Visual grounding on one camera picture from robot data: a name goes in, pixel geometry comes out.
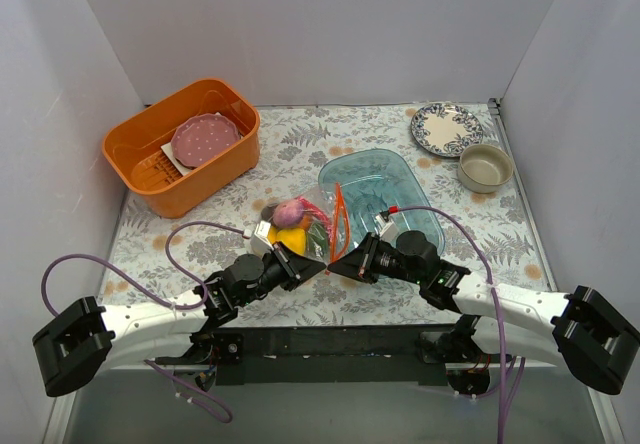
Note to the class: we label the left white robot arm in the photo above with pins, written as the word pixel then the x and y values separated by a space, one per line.
pixel 87 338

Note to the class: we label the orange plastic bin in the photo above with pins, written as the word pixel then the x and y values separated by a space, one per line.
pixel 133 148

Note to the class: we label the teal glass tray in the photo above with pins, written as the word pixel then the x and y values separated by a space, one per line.
pixel 376 181

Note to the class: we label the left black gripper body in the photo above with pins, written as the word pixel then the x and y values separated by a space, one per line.
pixel 288 265

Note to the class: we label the purple onion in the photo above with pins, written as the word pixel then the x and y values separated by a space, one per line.
pixel 288 214

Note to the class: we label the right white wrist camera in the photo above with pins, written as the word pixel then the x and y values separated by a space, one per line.
pixel 386 227

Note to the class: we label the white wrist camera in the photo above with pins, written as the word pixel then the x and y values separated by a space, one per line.
pixel 259 241
pixel 386 227

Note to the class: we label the dark purple fruit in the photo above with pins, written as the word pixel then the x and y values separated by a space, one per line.
pixel 267 212

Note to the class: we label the yellow bell pepper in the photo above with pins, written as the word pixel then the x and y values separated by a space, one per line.
pixel 294 239

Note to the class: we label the clear zip top bag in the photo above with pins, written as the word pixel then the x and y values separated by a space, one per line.
pixel 329 198

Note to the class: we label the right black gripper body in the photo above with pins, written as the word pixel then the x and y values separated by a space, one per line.
pixel 370 255

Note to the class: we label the blue floral plate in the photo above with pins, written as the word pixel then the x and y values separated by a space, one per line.
pixel 445 129

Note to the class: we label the orange fruit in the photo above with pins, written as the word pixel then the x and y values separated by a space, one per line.
pixel 305 222

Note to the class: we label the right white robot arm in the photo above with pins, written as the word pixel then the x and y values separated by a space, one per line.
pixel 578 331

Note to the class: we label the beige ceramic bowl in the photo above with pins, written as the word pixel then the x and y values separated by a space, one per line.
pixel 484 168

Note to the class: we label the red chili pepper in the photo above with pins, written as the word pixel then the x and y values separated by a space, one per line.
pixel 314 211

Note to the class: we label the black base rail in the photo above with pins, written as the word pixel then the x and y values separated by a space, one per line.
pixel 325 354

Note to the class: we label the white card in bin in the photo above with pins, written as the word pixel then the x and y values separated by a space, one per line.
pixel 168 152

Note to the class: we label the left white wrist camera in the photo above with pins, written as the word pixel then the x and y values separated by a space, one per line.
pixel 259 241

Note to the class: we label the pink dotted plate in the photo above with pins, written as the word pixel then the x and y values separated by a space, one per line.
pixel 202 138

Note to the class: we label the yellow lemon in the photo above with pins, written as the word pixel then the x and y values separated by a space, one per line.
pixel 272 235

